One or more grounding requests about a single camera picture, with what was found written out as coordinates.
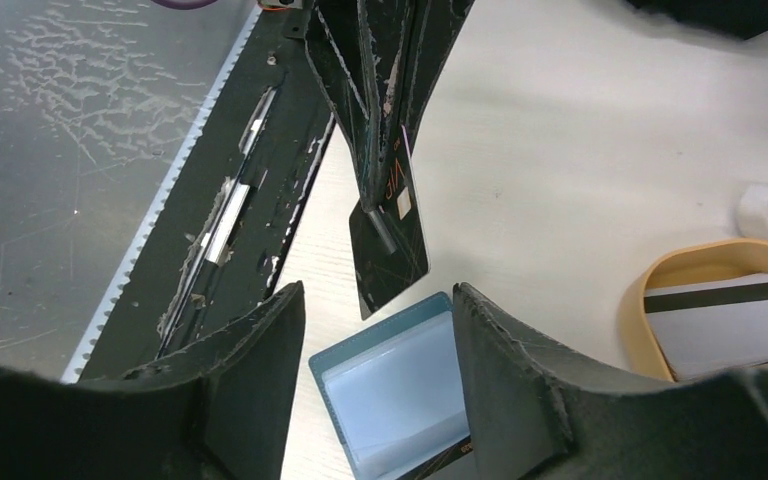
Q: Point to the black garment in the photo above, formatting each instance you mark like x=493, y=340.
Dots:
x=742, y=19

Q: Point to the oval wooden card tray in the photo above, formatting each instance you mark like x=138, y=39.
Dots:
x=711, y=262

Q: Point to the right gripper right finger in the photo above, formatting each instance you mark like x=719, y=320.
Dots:
x=538, y=409

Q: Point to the black VIP credit card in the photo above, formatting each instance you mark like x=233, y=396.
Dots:
x=388, y=245

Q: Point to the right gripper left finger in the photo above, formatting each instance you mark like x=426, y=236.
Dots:
x=217, y=409

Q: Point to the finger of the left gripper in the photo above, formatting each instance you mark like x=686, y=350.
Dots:
x=404, y=46
x=339, y=55

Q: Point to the blue card holder wallet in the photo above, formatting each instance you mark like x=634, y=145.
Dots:
x=394, y=395

